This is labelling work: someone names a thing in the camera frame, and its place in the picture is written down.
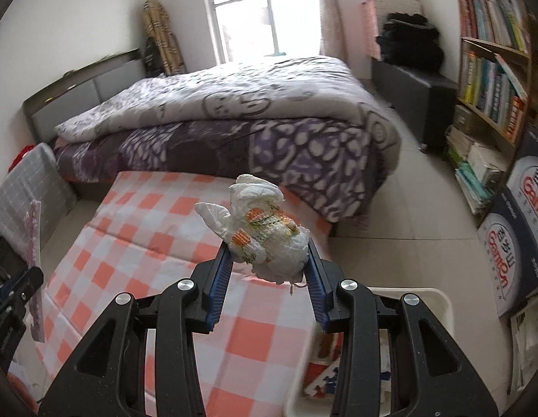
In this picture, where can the purple patterned blanket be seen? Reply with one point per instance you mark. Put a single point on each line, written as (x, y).
(208, 152)

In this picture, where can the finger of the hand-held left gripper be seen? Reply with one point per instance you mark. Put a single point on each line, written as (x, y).
(25, 284)

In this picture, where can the black ottoman bench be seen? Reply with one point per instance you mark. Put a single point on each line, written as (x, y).
(416, 95)

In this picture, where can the red cloth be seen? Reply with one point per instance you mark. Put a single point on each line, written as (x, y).
(21, 156)

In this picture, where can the stack of papers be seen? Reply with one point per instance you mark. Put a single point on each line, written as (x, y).
(527, 347)

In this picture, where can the pile of stacked books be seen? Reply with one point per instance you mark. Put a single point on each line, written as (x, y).
(473, 165)

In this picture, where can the orange print tissue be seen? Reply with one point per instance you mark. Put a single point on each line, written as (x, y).
(260, 234)

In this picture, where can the row of shelf books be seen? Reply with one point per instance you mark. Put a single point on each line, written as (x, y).
(490, 17)
(490, 91)

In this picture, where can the window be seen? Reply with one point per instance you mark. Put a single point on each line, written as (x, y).
(247, 17)

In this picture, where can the wooden bookshelf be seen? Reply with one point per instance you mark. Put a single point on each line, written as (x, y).
(490, 45)

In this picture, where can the red printed paper wrapper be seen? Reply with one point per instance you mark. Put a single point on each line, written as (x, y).
(321, 378)

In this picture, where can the pile of black clothes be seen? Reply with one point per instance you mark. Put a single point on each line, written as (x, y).
(408, 39)

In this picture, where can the grey bed headboard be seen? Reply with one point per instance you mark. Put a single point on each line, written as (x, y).
(77, 91)

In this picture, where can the plaid rolled cloth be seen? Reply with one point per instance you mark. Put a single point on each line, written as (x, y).
(160, 34)

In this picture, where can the white plastic bin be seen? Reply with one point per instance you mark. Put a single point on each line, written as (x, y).
(425, 294)

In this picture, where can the orange white checked mat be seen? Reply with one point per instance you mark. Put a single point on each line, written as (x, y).
(134, 234)

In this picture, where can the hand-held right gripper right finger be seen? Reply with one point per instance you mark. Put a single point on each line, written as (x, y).
(316, 295)

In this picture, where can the black bag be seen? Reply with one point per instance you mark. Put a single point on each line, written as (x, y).
(152, 58)

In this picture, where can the blue printed cardboard box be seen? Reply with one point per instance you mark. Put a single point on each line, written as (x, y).
(508, 260)
(532, 182)

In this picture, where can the grey checked storage box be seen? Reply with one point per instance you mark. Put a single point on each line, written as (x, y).
(38, 182)

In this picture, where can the pink hanging cloth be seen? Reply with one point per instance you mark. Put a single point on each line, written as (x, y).
(369, 26)

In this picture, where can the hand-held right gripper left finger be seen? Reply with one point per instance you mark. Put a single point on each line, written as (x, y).
(216, 291)

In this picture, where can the black flat object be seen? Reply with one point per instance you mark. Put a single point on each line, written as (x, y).
(3, 260)

